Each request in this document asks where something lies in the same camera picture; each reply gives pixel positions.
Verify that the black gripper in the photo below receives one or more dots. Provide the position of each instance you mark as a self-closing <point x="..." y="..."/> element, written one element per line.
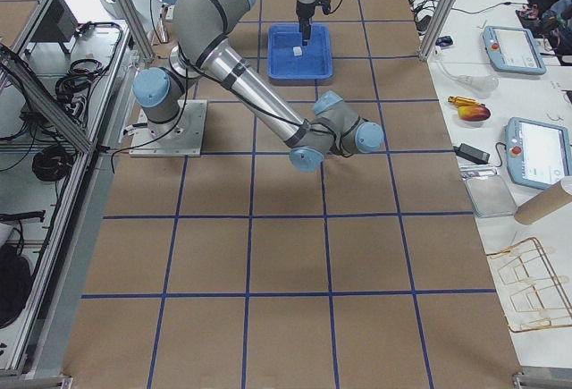
<point x="305" y="13"/>

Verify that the blue plastic tray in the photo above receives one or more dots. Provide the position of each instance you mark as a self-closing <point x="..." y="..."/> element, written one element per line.
<point x="291" y="62"/>

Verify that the red yellow mango toy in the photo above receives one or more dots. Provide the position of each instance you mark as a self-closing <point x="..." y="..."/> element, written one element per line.
<point x="473" y="113"/>

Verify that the far teach pendant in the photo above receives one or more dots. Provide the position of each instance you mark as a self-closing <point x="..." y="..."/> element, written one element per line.
<point x="513" y="50"/>

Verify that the teach pendant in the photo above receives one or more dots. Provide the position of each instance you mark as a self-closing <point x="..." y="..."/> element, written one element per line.
<point x="513" y="50"/>
<point x="538" y="154"/>

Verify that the black power adapter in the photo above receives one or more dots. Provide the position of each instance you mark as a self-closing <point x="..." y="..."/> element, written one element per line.
<point x="471" y="154"/>

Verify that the grey metal tin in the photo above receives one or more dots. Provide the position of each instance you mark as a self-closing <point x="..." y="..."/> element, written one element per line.
<point x="490" y="196"/>

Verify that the near teach pendant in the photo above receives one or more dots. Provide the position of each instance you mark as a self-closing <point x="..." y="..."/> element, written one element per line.
<point x="538" y="154"/>

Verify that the cardboard tube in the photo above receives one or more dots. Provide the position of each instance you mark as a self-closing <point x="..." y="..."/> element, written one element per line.
<point x="546" y="202"/>

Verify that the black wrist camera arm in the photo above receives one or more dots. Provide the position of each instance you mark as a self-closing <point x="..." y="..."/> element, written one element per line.
<point x="325" y="5"/>

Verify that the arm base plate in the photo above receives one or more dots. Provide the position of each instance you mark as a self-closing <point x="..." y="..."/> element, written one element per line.
<point x="181" y="137"/>

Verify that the aluminium frame post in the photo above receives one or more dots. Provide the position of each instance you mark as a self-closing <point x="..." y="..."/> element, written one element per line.
<point x="434" y="29"/>

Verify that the gold wire rack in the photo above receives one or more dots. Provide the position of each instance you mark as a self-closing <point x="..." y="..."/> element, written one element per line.
<point x="533" y="294"/>

